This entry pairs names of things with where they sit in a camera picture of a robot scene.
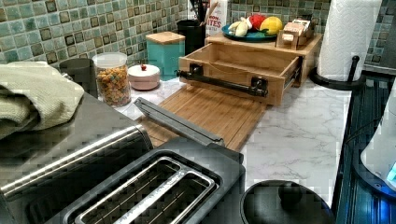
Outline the wooden drawer with black handle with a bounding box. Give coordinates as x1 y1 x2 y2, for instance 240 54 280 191
177 43 302 105

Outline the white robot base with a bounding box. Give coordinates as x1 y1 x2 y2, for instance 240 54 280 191
355 84 396 199

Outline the wooden drawer cabinet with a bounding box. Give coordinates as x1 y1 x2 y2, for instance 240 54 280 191
205 34 322 87

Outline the bamboo cutting board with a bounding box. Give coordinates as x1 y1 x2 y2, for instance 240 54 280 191
141 85 266 152

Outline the pink lidded bowl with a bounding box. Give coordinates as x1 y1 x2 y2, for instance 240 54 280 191
128 64 160 91

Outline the black two-slot toaster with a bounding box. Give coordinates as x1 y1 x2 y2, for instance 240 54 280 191
27 137 245 224

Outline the teal canister with wooden lid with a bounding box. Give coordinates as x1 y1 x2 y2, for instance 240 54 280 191
146 32 185 80

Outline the black utensil holder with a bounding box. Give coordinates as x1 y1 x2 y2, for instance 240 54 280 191
177 20 205 55

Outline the clear cereal jar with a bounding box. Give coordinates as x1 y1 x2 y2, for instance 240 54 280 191
92 52 131 107

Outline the toy banana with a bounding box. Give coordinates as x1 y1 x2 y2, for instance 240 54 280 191
228 18 252 37

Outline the teal fruit plate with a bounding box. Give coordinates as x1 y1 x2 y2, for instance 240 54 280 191
221 24 276 43

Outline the white snack box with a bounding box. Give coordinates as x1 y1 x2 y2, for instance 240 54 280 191
187 0 228 36

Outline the red toy fruit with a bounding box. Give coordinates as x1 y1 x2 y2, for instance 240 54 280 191
249 14 266 30

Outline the yellow toy fruit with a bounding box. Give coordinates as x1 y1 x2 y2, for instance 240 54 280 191
260 16 283 35

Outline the black round pot lid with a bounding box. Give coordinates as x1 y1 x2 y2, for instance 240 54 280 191
240 180 335 224

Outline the dark grey cup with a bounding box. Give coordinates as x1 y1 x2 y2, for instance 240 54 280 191
60 58 98 98

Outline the wooden tea bag organizer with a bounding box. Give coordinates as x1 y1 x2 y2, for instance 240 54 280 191
276 19 315 50

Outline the black paper towel holder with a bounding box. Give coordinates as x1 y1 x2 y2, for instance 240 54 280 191
309 55 366 91

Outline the beige folded towel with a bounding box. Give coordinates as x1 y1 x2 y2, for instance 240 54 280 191
0 62 84 139

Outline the stainless toaster oven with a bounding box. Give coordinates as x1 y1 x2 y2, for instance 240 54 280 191
1 94 152 224

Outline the white paper towel roll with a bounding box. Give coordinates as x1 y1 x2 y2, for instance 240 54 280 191
317 0 382 81

